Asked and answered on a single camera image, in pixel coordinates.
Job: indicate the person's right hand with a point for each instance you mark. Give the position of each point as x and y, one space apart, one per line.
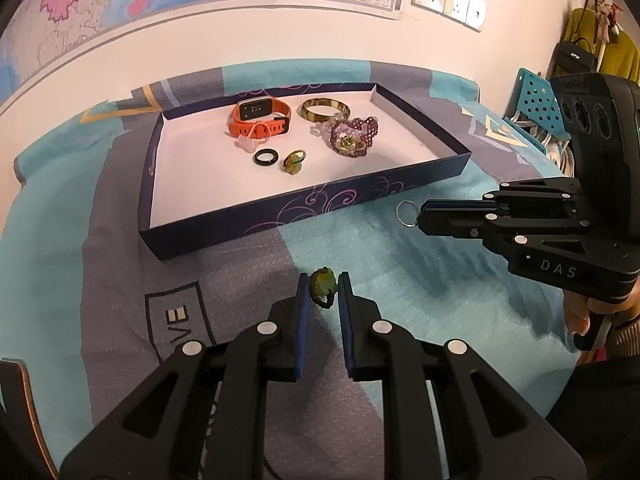
575 312

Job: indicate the yellow garment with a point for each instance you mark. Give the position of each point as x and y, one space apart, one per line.
617 50

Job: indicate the orange smart band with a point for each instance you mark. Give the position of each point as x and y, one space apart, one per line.
235 127

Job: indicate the dark blue box tray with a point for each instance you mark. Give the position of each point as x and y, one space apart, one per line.
210 195

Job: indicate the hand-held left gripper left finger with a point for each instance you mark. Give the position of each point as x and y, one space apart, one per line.
300 335

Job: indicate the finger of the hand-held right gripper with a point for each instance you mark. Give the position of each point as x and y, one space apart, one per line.
450 222
450 204

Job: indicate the teal grey printed blanket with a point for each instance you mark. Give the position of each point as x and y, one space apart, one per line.
450 285

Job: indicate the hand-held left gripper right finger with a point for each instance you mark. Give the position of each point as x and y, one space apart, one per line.
346 335

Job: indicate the gold black bangle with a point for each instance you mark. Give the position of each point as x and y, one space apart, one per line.
306 112

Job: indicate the black handbag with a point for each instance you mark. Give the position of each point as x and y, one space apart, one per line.
575 57

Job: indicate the teal perforated rack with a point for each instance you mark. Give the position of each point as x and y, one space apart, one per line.
542 100

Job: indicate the person's right forearm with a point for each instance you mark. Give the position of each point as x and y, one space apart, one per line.
600 410

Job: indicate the white hanging ornament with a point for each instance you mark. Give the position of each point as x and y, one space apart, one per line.
607 10

